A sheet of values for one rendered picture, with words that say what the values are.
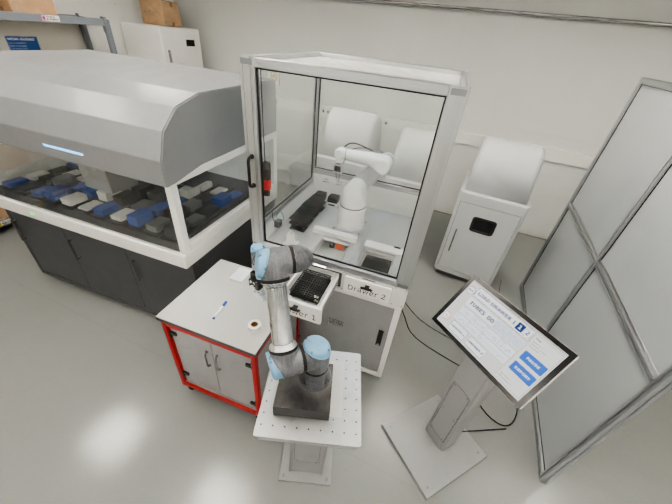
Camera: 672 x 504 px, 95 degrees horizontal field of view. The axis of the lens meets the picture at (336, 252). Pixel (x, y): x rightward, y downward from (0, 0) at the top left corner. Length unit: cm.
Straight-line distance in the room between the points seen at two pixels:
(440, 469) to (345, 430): 99
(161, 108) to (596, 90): 428
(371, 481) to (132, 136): 231
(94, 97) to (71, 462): 203
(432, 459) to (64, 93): 299
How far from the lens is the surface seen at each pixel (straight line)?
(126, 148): 200
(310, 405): 146
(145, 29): 560
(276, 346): 131
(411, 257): 171
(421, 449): 237
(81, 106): 227
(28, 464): 271
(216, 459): 232
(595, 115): 481
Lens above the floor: 212
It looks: 35 degrees down
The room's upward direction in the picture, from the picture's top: 7 degrees clockwise
